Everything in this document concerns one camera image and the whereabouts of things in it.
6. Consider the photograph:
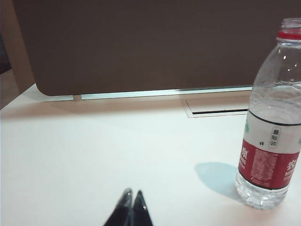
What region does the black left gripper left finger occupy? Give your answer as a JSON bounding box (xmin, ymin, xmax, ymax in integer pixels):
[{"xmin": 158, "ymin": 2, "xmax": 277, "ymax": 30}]
[{"xmin": 103, "ymin": 187, "xmax": 134, "ymax": 226}]

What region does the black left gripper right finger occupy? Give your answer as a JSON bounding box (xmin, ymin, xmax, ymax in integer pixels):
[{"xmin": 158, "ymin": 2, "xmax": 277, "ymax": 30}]
[{"xmin": 133, "ymin": 190, "xmax": 153, "ymax": 226}]

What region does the clear water bottle red label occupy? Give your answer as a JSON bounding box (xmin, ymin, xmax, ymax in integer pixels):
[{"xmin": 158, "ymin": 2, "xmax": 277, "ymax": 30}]
[{"xmin": 236, "ymin": 17, "xmax": 301, "ymax": 210}]

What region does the brown desk partition panel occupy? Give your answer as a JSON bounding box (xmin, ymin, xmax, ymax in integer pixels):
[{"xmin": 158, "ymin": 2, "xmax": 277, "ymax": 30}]
[{"xmin": 11, "ymin": 0, "xmax": 301, "ymax": 97}]

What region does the aluminium partition base rail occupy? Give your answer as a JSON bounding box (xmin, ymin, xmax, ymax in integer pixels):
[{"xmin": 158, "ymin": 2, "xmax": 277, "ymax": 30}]
[{"xmin": 81, "ymin": 86, "xmax": 253, "ymax": 101}]

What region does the desk cable slot cover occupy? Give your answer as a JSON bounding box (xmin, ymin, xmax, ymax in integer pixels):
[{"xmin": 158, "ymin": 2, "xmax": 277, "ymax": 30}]
[{"xmin": 185, "ymin": 97, "xmax": 250, "ymax": 118}]

